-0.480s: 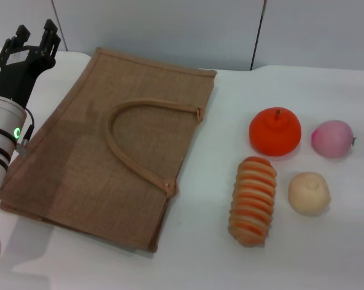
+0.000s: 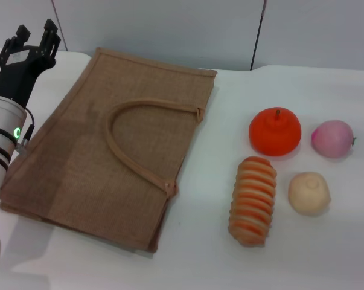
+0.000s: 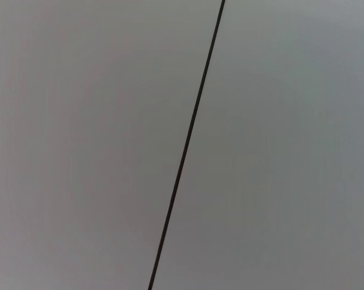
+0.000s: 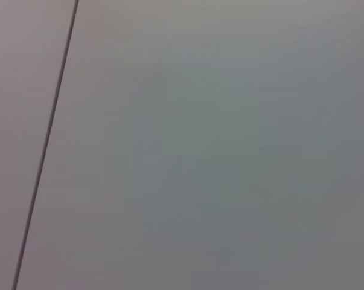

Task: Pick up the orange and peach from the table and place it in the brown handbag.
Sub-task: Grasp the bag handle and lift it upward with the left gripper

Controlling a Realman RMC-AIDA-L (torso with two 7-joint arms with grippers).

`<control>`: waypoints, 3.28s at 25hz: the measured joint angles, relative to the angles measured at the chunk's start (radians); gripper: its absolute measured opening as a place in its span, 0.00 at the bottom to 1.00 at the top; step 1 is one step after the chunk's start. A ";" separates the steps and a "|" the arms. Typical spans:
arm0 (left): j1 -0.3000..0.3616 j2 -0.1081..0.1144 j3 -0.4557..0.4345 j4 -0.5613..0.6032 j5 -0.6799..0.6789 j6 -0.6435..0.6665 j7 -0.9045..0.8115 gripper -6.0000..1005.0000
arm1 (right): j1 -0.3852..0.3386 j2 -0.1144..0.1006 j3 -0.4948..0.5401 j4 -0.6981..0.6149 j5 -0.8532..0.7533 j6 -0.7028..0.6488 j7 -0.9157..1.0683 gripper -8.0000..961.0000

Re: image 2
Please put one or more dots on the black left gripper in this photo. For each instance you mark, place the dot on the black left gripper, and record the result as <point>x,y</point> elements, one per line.
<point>18,75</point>

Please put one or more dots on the brown jute handbag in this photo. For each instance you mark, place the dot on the brown jute handbag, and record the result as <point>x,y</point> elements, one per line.
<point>88,169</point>

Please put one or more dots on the orange fruit with stem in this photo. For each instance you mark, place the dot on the orange fruit with stem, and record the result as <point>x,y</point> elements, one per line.
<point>275,136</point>

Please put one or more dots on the pink peach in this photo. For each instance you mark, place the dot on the pink peach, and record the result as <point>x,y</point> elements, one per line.
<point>332,139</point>

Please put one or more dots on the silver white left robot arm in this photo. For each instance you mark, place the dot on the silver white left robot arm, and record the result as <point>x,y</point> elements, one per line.
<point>0,127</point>

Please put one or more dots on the orange striped bread roll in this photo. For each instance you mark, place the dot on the orange striped bread roll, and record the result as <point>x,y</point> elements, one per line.
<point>252,202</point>

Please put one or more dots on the beige round bun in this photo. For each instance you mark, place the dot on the beige round bun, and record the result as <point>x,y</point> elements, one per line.
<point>310,193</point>

